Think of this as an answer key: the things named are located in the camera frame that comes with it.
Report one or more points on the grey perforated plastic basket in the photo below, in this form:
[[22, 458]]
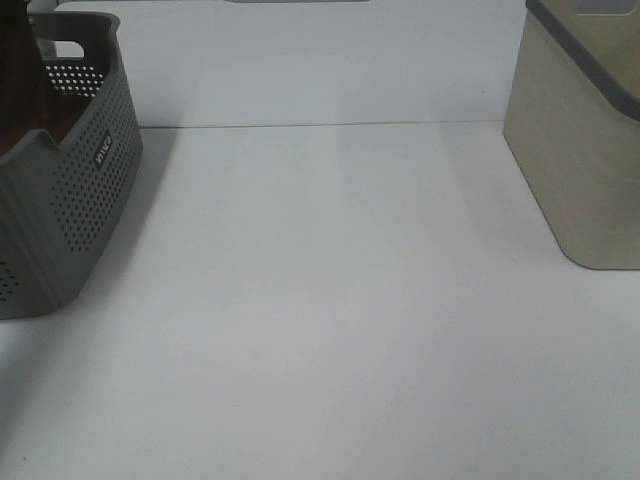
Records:
[[61, 201]]

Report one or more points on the beige bin with grey rim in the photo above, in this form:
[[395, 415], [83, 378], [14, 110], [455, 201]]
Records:
[[572, 124]]

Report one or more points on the brown towel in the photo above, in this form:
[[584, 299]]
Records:
[[29, 101]]

